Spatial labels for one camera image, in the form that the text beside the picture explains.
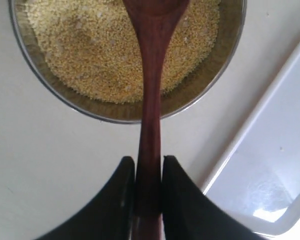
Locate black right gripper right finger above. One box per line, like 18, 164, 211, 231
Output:
161, 155, 261, 240

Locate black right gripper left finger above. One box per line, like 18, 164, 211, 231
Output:
39, 156, 135, 240

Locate yellow millet grains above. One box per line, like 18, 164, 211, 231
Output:
25, 0, 220, 104

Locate dark red wooden spoon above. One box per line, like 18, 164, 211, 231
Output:
123, 0, 189, 240

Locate white rectangular plastic tray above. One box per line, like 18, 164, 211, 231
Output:
202, 42, 300, 237

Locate metal bowl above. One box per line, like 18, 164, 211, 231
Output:
7, 0, 248, 124

